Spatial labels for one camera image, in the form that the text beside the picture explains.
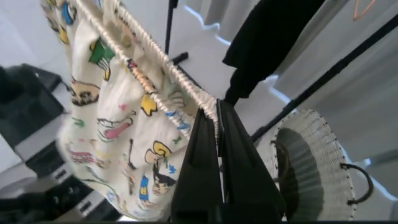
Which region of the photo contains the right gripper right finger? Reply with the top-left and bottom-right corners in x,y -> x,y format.
216,98 -> 287,223

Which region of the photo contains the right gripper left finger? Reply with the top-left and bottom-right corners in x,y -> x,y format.
170,108 -> 224,223

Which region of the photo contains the cream printed garment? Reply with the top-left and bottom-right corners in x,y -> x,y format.
39,0 -> 219,221

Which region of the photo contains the black garment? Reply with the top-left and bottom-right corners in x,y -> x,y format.
221,0 -> 326,106

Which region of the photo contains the pink clothes hanger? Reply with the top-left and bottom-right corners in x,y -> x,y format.
352,0 -> 377,22

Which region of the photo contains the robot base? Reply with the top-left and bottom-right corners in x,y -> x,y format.
0,63 -> 123,224

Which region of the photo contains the white laundry basket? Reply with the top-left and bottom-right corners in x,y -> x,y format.
257,108 -> 374,223

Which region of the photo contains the black clothes rack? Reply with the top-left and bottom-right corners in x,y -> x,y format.
163,0 -> 398,143

